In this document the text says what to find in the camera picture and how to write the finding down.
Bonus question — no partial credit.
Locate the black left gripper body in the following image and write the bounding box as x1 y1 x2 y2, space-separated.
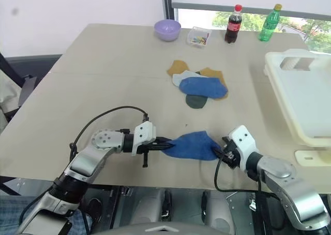
136 139 163 169

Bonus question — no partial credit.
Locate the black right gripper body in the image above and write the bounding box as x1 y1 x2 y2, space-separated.
221 136 240 170

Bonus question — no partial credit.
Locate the dark green sock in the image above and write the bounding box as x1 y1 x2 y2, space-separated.
185 93 208 110

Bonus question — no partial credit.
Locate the pale blue sock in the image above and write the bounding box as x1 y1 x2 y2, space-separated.
171 70 205 89

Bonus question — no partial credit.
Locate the mustard yellow sock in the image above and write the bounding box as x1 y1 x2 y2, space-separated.
167 60 191 78
200 67 230 100

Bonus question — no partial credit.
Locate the white plastic basket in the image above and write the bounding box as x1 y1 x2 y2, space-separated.
263 48 331 149

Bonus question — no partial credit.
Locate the grey rounded shape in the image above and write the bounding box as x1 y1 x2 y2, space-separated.
128 190 168 224
205 192 235 227

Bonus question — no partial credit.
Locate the white plastic board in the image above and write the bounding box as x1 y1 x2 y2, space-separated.
294 149 331 166

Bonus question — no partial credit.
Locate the grey robot torso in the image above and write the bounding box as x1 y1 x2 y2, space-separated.
112 220 245 235

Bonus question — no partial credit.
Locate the blue checkered fabric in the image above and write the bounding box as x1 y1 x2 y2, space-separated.
0 193 93 235

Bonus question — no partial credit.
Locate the clear box with coloured pieces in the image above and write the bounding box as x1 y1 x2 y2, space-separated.
186 26 213 49

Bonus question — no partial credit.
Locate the purple plastic bowl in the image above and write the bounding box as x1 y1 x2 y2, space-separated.
154 19 182 42

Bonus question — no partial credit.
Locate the cola bottle with red cap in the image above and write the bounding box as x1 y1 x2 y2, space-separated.
223 4 244 45

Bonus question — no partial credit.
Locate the green plastic bottle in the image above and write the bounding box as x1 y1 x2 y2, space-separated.
257 3 283 42

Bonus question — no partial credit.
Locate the dark grey chair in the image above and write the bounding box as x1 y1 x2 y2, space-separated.
0 51 63 125

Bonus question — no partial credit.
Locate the beige fabric cover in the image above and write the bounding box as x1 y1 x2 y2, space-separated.
0 69 23 134

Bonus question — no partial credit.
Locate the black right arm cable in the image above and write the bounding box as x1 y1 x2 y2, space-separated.
214 157 283 202

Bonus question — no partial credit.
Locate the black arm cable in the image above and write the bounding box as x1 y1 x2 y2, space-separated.
214 157 283 202
69 106 149 158

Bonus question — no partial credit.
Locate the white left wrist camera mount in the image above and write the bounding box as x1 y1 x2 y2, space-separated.
131 121 157 157

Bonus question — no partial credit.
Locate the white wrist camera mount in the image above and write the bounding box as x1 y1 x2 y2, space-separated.
131 121 157 157
228 125 260 174

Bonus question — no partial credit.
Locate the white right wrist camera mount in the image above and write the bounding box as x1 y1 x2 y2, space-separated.
228 125 260 174

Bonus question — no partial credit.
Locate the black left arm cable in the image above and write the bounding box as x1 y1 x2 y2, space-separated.
69 106 149 158

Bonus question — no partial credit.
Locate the dark window frame post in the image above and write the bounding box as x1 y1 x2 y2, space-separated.
161 0 177 22

